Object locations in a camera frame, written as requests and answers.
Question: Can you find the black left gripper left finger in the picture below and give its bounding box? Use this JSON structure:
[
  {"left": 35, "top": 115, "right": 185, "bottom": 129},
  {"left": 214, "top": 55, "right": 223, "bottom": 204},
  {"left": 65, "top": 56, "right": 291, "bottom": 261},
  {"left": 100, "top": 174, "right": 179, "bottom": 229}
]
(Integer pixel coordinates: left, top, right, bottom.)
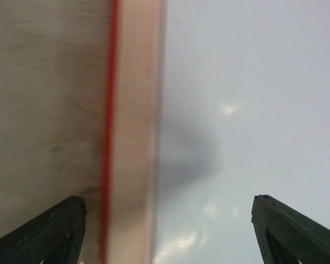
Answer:
[{"left": 0, "top": 196, "right": 86, "bottom": 264}]

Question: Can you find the red wooden picture frame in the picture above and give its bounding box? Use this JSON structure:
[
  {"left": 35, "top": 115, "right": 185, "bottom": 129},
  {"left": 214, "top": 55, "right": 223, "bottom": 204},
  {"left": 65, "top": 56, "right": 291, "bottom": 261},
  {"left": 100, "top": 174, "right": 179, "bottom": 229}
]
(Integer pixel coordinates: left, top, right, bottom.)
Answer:
[{"left": 100, "top": 1, "right": 167, "bottom": 263}]

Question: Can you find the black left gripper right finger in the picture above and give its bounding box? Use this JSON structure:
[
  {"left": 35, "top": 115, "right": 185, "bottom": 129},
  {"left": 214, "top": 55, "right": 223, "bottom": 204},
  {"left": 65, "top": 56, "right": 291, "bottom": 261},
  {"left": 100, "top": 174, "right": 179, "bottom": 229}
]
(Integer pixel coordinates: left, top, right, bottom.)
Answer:
[{"left": 251, "top": 195, "right": 330, "bottom": 264}]

